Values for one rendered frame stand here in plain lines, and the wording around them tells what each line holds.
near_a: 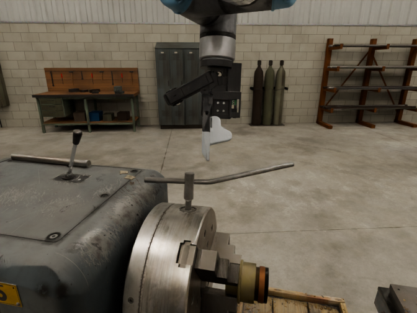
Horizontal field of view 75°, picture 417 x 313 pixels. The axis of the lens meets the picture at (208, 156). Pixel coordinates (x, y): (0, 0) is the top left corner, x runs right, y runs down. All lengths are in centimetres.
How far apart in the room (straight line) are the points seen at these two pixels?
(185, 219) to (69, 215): 24
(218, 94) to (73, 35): 713
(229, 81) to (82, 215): 41
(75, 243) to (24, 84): 770
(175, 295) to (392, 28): 850
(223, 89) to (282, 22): 697
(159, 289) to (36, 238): 24
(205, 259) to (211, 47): 41
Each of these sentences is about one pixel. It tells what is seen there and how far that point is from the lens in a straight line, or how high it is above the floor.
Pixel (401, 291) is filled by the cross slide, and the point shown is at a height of 97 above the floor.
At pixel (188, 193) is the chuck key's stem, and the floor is 128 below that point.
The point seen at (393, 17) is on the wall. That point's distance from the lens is 883.
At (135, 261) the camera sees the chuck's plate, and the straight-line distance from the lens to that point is 57.
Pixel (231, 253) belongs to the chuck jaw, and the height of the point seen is 110.
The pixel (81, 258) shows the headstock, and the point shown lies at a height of 124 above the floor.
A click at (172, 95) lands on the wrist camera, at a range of 58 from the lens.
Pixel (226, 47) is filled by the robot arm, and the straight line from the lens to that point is 58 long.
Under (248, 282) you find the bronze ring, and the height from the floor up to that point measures 111.
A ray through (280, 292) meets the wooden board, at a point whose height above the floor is 90.
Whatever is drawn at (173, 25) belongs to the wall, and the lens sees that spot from 716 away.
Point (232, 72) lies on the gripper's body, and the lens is 59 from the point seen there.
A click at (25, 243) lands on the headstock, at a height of 125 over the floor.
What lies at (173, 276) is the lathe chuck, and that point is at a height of 118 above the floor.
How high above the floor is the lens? 155
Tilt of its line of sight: 19 degrees down
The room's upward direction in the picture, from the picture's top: straight up
